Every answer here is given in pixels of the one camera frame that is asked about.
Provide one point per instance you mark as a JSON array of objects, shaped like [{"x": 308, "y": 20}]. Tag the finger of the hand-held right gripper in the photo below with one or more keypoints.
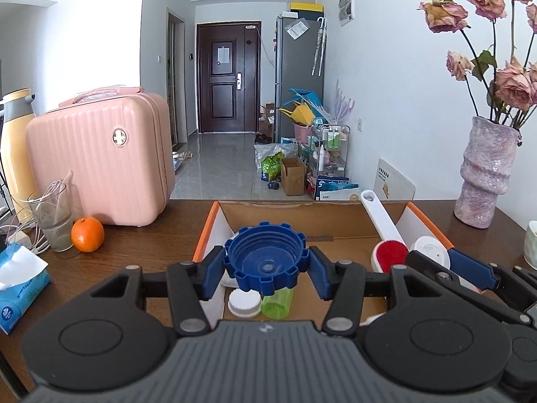
[
  {"x": 440, "y": 279},
  {"x": 470, "y": 266}
]

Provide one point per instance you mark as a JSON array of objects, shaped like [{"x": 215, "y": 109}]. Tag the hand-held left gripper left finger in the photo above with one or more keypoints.
[{"x": 214, "y": 270}]

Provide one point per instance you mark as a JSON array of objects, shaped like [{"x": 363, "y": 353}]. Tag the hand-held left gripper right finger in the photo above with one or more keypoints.
[{"x": 319, "y": 273}]

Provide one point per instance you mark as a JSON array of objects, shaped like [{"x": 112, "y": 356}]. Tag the white spray bottle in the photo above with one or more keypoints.
[{"x": 430, "y": 252}]

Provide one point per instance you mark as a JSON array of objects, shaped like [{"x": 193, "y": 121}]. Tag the white ribbed bottle cap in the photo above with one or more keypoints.
[{"x": 244, "y": 302}]

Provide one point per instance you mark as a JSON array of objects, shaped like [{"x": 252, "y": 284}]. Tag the green spray bottle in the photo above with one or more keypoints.
[{"x": 277, "y": 304}]

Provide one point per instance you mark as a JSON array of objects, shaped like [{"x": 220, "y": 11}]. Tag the blue bottle cap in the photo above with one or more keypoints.
[{"x": 266, "y": 260}]

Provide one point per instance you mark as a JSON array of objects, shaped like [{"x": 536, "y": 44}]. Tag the red cardboard box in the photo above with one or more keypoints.
[{"x": 327, "y": 218}]

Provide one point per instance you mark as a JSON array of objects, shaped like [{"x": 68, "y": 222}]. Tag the white lint brush red pad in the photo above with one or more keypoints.
[{"x": 384, "y": 222}]

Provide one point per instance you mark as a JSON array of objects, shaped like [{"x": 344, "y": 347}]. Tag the white cup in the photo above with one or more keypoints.
[{"x": 530, "y": 245}]

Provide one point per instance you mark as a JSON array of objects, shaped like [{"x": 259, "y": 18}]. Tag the blue and white carton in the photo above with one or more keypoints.
[{"x": 335, "y": 189}]

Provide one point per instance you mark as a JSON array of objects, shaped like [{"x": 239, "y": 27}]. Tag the pink ceramic vase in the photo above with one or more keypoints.
[{"x": 486, "y": 172}]

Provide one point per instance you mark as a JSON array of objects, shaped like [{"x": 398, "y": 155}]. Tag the open brown cardboard box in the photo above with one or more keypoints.
[{"x": 293, "y": 176}]

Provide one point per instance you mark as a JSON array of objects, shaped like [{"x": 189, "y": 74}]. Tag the white board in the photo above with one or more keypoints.
[{"x": 394, "y": 180}]

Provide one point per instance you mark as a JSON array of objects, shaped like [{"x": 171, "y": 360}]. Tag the green plastic bag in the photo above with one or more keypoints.
[{"x": 270, "y": 168}]

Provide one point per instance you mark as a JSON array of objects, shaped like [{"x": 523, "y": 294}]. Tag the orange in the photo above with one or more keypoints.
[{"x": 87, "y": 234}]

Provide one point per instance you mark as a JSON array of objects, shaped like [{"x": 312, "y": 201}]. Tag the pink bucket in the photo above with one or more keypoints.
[{"x": 303, "y": 132}]

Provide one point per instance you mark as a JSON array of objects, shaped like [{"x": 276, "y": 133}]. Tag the cardboard boxes by door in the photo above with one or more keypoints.
[{"x": 266, "y": 121}]

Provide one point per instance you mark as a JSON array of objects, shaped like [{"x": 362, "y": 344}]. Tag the pink suitcase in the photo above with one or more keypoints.
[{"x": 100, "y": 155}]

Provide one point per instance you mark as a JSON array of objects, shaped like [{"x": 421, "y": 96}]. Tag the blue and yellow plastic pile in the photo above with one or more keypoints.
[{"x": 302, "y": 107}]

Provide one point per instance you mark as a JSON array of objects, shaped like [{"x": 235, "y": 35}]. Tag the glass cup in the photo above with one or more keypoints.
[{"x": 54, "y": 218}]

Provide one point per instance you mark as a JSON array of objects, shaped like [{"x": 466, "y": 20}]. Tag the dried purple grass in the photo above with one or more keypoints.
[{"x": 342, "y": 100}]

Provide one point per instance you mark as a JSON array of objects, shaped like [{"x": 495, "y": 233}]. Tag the dark brown door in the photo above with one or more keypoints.
[{"x": 228, "y": 92}]

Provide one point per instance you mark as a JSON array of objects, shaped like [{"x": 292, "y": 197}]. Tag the dried pink roses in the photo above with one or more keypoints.
[{"x": 514, "y": 84}]

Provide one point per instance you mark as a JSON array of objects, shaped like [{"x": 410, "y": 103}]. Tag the blue tissue pack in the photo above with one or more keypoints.
[{"x": 19, "y": 289}]

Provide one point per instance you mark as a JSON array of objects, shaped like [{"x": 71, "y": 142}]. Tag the grey refrigerator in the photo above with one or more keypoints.
[{"x": 293, "y": 71}]

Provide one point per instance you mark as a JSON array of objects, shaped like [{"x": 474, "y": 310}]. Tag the folded white umbrella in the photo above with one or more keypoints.
[{"x": 319, "y": 46}]

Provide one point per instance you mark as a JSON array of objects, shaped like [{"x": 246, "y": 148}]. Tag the yellow thermos jug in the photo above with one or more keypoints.
[{"x": 16, "y": 151}]

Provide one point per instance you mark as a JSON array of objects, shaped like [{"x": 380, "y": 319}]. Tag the yellow box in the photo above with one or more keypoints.
[{"x": 307, "y": 7}]

